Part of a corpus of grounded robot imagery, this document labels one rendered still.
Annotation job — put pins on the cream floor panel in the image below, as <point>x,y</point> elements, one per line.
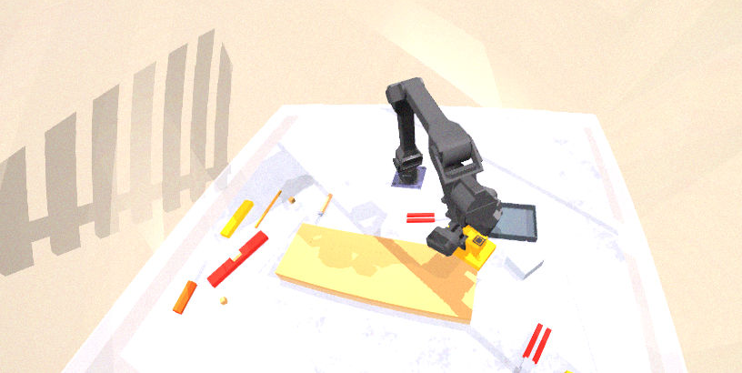
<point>381,271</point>

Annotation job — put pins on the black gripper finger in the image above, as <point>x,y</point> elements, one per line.
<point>462,244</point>

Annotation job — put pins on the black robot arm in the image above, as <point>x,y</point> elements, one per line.
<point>448,146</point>

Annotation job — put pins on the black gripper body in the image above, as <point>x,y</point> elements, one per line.
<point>446,241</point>

